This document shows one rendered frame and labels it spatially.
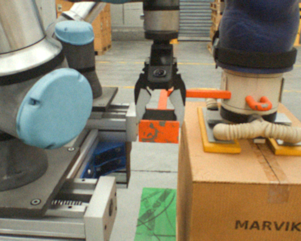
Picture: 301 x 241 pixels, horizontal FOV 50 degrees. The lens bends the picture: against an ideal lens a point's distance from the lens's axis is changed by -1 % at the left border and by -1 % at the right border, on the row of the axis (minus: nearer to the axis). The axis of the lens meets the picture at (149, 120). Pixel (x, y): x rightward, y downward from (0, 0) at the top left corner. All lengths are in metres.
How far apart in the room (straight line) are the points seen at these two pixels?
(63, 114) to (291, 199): 0.58
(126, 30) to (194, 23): 2.07
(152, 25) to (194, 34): 9.53
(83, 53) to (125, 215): 1.40
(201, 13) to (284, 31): 9.26
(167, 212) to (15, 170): 1.70
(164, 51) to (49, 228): 0.39
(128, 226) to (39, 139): 1.72
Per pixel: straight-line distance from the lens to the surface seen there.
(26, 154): 0.61
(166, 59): 0.64
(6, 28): 0.42
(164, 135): 0.69
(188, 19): 10.15
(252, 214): 0.85
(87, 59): 1.03
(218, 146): 0.90
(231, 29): 0.92
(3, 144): 0.59
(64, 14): 1.17
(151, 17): 0.66
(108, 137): 1.06
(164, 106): 0.81
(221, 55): 0.94
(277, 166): 0.88
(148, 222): 2.15
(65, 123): 0.46
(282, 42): 0.92
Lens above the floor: 1.35
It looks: 21 degrees down
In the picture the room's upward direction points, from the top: straight up
